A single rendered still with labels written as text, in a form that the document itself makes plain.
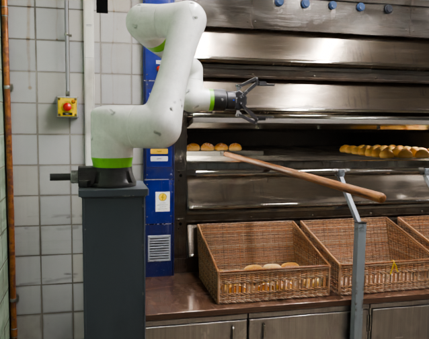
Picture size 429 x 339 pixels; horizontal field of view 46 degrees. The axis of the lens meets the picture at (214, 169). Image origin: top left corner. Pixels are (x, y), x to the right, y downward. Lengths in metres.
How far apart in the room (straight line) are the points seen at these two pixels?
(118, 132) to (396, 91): 2.00
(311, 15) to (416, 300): 1.58
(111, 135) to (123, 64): 1.14
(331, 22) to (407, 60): 0.50
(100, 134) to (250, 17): 1.48
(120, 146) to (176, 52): 0.34
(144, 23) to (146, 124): 0.41
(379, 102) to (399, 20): 0.48
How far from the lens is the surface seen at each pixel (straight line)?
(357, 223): 2.40
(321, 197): 2.94
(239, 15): 2.82
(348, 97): 3.00
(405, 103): 3.17
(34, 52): 2.68
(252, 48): 2.80
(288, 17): 2.91
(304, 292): 2.49
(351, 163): 3.02
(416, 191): 3.25
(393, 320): 2.69
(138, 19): 1.77
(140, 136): 1.51
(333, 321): 2.54
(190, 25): 1.68
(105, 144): 1.56
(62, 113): 2.58
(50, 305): 2.83
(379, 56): 3.09
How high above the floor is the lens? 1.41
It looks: 6 degrees down
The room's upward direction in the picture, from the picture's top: 1 degrees clockwise
